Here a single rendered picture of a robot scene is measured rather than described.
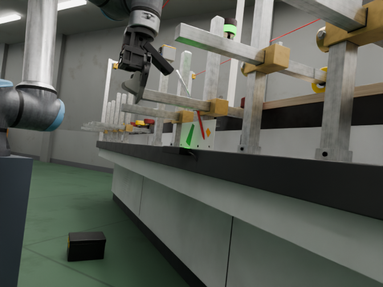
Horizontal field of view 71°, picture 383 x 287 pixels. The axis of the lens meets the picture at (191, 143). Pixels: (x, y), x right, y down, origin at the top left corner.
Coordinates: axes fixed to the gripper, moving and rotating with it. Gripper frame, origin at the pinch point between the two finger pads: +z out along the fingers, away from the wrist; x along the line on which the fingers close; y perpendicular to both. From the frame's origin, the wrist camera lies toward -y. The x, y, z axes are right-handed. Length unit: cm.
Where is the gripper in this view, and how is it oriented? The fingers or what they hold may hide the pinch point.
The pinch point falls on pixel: (139, 100)
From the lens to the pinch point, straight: 83.2
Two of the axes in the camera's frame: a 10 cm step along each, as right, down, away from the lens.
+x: 4.4, 0.2, -9.0
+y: -8.9, -1.5, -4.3
